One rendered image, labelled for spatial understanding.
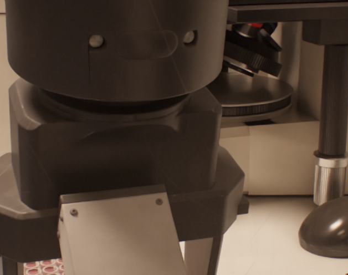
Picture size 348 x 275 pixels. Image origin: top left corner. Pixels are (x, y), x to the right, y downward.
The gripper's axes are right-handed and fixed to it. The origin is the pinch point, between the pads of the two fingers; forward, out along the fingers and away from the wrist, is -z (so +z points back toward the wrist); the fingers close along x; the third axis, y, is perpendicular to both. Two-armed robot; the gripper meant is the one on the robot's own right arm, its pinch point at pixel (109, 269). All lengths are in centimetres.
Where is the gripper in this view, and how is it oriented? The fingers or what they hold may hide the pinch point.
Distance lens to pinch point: 35.8
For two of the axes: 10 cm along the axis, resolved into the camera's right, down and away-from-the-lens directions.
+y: -3.0, -4.6, 8.3
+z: 0.6, -8.8, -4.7
